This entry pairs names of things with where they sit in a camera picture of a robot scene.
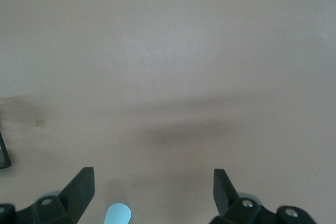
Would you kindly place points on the brown table cover sheet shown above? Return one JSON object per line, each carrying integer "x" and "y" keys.
{"x": 183, "y": 51}

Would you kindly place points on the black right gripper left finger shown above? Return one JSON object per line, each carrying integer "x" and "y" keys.
{"x": 65, "y": 208}

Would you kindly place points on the small clear tape square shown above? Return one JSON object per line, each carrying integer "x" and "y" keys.
{"x": 40, "y": 123}

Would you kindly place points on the light blue plastic cup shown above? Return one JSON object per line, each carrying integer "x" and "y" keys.
{"x": 118, "y": 213}

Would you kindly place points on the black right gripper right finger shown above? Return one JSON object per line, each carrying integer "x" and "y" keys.
{"x": 236, "y": 211}

